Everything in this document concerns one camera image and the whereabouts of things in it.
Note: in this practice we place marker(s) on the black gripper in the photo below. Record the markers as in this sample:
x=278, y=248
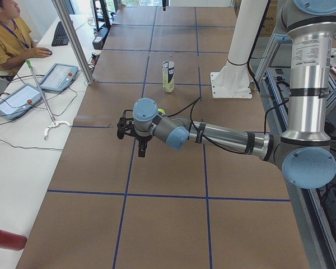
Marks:
x=142, y=138

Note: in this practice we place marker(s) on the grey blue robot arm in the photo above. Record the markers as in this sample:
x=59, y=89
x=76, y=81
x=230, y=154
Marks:
x=310, y=26

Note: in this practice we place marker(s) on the clear tennis ball can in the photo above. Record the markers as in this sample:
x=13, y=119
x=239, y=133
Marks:
x=168, y=70

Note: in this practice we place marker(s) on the reacher grabber stick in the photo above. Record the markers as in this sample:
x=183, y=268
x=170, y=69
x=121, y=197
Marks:
x=55, y=123

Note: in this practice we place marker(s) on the far teach pendant tablet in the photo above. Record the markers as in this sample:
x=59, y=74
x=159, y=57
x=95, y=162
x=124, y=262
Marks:
x=59, y=77

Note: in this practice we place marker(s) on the teach pendant tablet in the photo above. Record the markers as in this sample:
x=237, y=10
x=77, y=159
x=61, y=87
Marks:
x=19, y=102
x=59, y=77

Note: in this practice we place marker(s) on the near teach pendant tablet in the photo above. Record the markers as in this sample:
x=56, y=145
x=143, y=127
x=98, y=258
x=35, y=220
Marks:
x=19, y=102

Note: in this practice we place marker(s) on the black keyboard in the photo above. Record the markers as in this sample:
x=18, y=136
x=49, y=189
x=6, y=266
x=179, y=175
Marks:
x=60, y=37

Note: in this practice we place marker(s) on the cardboard box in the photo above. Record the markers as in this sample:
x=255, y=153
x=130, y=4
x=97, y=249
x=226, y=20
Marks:
x=269, y=21

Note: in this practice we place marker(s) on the person in yellow shirt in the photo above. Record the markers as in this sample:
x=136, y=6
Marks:
x=16, y=44

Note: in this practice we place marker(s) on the red cylinder bottle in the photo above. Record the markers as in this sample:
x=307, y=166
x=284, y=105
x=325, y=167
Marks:
x=12, y=241

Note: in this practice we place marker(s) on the aluminium frame post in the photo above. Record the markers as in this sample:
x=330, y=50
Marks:
x=65, y=19

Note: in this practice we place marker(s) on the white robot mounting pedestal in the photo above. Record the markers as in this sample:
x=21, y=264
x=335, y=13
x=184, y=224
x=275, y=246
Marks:
x=232, y=81

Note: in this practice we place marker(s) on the aluminium side frame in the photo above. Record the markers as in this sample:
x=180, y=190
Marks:
x=302, y=152

